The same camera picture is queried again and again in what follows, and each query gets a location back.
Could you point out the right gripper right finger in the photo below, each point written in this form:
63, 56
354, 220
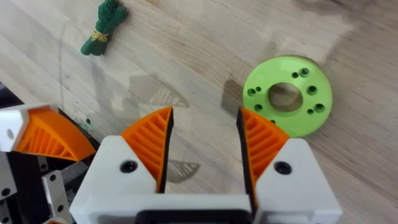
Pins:
289, 183

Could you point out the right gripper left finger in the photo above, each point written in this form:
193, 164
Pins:
124, 174

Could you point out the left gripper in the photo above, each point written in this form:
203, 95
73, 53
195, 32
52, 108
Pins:
26, 186

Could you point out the green toy vegetable bundle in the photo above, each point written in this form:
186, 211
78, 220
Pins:
104, 29

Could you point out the green disc with holes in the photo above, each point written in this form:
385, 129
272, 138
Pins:
289, 93

